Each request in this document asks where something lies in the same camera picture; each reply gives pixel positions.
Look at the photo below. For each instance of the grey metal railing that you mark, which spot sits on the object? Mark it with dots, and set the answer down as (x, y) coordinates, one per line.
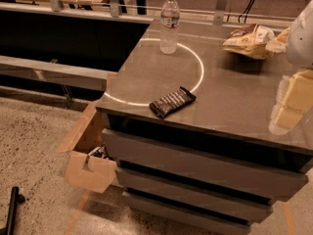
(77, 43)

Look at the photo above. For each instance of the yellow chip bag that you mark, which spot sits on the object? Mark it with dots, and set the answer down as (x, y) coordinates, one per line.
(256, 41)

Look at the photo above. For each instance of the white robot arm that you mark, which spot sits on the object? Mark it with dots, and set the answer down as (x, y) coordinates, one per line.
(300, 40)

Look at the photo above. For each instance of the black pole on floor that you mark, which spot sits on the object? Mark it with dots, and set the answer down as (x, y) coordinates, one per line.
(15, 199)

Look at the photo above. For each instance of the grey drawer cabinet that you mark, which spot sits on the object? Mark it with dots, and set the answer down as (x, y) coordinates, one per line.
(213, 164)

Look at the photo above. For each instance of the clear plastic water bottle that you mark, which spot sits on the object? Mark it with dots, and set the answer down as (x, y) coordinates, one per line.
(169, 19)

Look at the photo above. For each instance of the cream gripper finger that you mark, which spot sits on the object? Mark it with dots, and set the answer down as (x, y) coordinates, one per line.
(293, 100)

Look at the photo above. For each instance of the open cardboard box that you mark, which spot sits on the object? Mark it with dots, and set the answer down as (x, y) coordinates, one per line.
(83, 169)

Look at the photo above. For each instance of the black rxbar chocolate bar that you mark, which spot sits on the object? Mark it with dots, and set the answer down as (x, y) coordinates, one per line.
(172, 102)

